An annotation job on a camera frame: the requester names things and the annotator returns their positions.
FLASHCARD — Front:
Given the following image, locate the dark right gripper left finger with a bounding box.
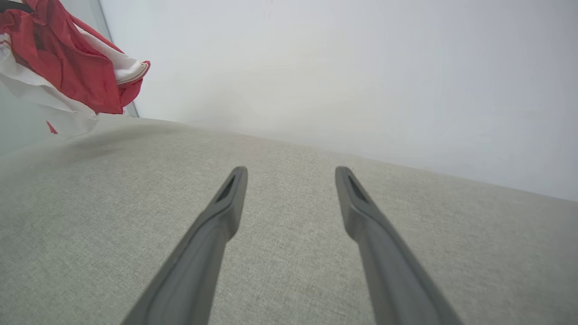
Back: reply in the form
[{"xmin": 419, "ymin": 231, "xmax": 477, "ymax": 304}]
[{"xmin": 121, "ymin": 166, "xmax": 248, "ymax": 325}]

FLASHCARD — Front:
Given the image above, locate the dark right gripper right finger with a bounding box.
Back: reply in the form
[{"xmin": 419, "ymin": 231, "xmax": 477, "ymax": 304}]
[{"xmin": 335, "ymin": 166, "xmax": 464, "ymax": 325}]

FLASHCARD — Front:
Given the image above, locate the red white basketball jersey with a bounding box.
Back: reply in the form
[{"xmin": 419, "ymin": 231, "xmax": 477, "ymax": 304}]
[{"xmin": 0, "ymin": 0, "xmax": 151, "ymax": 138}]

